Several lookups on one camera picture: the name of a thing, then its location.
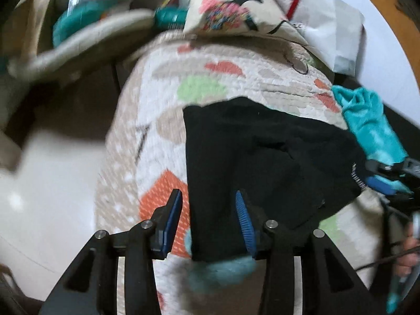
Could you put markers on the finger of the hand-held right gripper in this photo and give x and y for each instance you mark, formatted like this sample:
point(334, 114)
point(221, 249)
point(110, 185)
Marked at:
point(380, 185)
point(387, 168)

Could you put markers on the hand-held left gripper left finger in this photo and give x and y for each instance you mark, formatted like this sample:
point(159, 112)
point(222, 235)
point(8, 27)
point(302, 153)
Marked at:
point(174, 216)

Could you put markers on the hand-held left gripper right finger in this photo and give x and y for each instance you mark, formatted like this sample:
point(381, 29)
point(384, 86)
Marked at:
point(244, 220)

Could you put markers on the black pants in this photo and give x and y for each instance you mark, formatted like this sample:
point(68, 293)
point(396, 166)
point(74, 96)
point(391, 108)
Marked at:
point(262, 154)

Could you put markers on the person's right hand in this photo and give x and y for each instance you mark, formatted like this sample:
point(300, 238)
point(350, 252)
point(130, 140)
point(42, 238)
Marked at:
point(407, 252)

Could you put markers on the teal fleece towel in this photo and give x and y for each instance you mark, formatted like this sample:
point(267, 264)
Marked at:
point(370, 128)

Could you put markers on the quilted patchwork blanket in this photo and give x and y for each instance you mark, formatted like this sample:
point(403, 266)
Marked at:
point(157, 157)

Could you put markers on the white printed cloth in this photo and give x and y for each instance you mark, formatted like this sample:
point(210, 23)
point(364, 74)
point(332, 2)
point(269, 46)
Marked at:
point(308, 10)

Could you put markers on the beige padded mat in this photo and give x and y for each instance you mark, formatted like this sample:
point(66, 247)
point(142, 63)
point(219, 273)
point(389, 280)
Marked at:
point(85, 39)

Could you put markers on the teal wipes packet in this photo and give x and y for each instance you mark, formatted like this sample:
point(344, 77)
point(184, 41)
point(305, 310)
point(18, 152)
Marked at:
point(170, 18)

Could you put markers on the floral print pillow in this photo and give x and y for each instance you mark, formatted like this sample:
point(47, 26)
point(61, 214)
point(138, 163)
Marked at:
point(226, 10)

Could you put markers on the teal cloth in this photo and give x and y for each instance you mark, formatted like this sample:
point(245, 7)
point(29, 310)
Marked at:
point(75, 23)

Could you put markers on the brown paper bag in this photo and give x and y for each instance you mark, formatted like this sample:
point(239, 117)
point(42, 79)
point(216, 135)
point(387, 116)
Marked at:
point(46, 13)

